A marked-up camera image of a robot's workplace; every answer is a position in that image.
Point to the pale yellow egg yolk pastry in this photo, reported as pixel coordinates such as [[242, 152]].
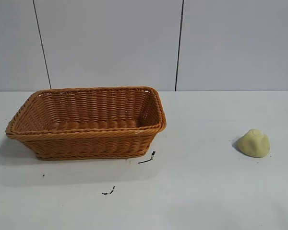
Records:
[[255, 145]]

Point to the brown woven wicker basket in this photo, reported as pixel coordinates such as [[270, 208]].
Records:
[[86, 141]]

